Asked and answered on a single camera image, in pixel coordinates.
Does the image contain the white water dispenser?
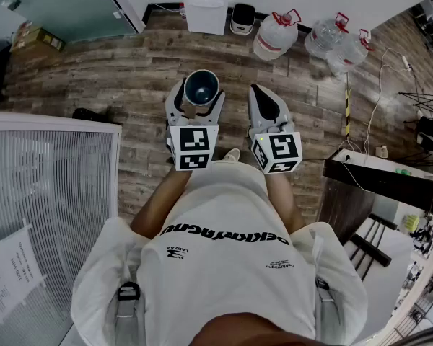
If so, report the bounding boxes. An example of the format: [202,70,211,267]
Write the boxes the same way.
[179,0,229,36]

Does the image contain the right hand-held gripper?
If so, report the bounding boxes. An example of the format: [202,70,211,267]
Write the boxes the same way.
[247,84,304,174]

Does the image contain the grey shoulder strap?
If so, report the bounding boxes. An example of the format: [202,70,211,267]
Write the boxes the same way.
[315,278,338,346]
[113,281,141,346]

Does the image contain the cardboard box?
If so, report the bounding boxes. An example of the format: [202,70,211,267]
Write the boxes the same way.
[9,22,66,53]

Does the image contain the frosted glass door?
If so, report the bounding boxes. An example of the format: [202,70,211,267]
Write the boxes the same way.
[0,0,138,45]

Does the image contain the black bag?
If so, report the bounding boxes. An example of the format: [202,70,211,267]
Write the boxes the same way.
[71,107,113,124]

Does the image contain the white bin with black liner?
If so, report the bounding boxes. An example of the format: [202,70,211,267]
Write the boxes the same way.
[229,3,256,35]

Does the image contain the white paper sheet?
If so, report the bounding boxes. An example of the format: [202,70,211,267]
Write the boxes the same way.
[0,225,46,326]

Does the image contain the black slatted chair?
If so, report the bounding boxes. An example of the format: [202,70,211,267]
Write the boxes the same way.
[349,213,398,280]

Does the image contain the cloudy water jug red handle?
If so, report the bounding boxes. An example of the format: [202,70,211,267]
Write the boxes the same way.
[253,9,302,61]

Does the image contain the yellow black hazard strip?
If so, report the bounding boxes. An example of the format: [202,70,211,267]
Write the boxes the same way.
[344,72,352,136]

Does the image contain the clear water jug red handle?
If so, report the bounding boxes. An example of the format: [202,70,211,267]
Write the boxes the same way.
[304,12,350,60]
[326,29,375,77]

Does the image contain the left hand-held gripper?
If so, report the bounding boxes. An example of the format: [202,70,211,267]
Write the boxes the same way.
[165,77,227,172]

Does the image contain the person's left forearm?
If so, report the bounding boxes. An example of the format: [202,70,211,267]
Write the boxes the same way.
[129,164,194,240]

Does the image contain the person's right forearm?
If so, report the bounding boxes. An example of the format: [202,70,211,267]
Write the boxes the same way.
[265,171,307,234]

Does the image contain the person's white shirt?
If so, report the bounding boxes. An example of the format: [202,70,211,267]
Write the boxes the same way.
[70,160,369,346]

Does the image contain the person's chin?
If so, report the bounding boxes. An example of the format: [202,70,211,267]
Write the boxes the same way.
[189,311,317,346]

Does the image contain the dark grey cup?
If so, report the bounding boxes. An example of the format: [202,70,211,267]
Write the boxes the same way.
[183,69,220,107]

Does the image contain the dark wooden table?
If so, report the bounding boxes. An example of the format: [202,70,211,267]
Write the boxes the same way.
[323,148,433,244]

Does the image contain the white cable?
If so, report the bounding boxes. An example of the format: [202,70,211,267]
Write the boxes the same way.
[362,47,411,154]

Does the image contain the black tripod stand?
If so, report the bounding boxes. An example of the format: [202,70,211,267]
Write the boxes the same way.
[398,77,433,122]

